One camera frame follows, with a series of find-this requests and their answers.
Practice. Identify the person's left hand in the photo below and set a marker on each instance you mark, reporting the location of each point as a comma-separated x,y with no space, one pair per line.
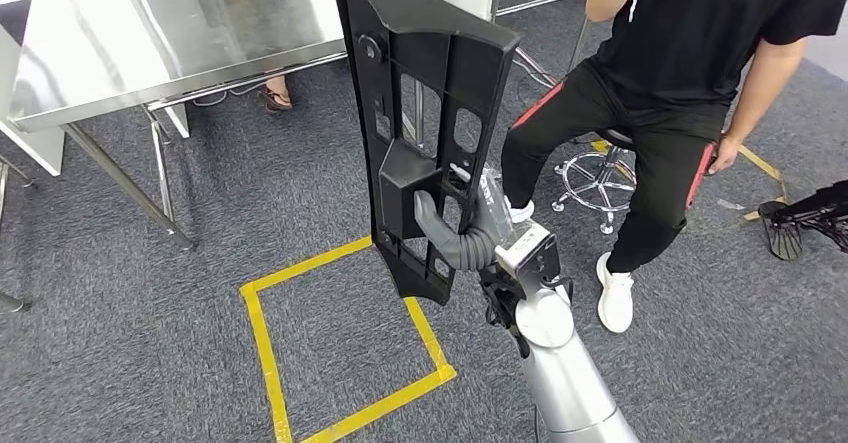
723,155

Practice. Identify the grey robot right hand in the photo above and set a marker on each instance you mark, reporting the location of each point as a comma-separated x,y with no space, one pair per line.
493,215

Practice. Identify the black plastic plate bracket part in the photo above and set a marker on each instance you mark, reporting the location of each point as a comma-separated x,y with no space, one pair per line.
424,42

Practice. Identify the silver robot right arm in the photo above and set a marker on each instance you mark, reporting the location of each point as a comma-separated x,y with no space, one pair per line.
563,387

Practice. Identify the stainless steel workbench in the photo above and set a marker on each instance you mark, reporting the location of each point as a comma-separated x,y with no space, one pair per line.
166,29

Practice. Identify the yellow floor tape square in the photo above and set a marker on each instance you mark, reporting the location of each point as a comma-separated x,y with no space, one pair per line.
762,165
265,360

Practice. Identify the grey tape scrap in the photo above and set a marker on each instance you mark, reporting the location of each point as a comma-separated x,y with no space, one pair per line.
731,205

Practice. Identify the chrome stool with black seat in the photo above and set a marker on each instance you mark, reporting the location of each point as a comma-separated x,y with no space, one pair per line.
619,139

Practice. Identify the person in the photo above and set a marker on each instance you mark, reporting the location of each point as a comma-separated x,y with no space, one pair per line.
696,29

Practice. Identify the person's foot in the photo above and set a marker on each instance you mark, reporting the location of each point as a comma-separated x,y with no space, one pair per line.
277,95

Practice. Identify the white panel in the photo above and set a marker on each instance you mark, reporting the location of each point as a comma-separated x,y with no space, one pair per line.
33,152

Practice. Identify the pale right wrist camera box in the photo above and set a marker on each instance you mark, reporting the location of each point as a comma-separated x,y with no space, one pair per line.
523,241

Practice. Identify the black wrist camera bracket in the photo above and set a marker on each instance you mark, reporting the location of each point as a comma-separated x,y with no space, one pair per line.
546,261

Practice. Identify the steel frame leg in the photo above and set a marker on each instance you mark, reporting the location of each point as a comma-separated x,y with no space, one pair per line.
9,303

